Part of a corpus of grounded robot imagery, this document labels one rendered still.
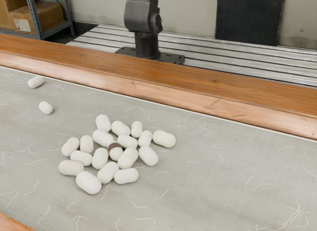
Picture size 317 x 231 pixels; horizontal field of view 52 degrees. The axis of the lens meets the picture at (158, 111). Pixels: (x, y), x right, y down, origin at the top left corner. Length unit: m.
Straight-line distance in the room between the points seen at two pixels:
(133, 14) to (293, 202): 0.58
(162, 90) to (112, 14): 2.38
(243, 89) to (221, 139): 0.12
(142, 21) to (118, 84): 0.25
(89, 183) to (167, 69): 0.31
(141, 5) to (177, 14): 1.82
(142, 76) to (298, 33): 1.93
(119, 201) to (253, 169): 0.18
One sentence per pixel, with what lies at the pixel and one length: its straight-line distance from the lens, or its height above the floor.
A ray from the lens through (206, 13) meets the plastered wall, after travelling 2.56.
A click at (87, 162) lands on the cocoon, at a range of 0.46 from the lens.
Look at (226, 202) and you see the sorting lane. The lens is 0.41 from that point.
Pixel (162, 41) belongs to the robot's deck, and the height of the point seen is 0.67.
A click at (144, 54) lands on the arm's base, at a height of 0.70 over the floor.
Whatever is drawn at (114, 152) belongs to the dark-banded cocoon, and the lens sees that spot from 0.46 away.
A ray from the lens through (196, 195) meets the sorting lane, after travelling 0.42.
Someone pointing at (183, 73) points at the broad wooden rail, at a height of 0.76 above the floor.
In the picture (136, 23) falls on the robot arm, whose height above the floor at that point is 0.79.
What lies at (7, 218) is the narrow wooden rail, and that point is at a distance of 0.41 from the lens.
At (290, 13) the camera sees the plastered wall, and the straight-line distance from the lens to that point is 2.43.
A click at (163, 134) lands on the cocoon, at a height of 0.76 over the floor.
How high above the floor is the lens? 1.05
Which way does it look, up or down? 34 degrees down
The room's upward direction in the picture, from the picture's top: 3 degrees counter-clockwise
